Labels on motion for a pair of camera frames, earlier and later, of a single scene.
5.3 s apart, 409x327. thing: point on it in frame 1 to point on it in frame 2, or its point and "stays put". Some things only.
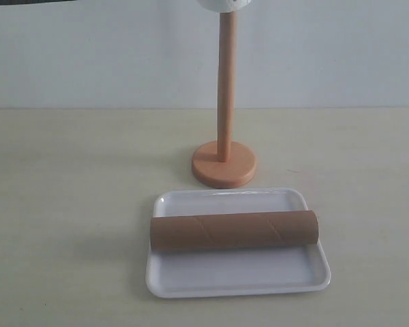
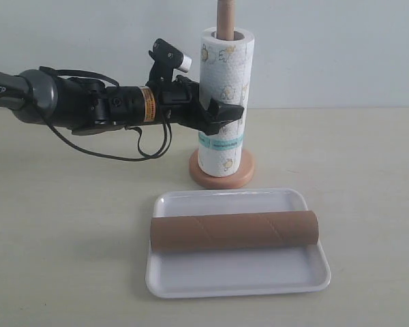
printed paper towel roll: [224, 6] to [226, 76]
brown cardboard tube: [234, 230] stays put
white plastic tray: [178, 274] stays put
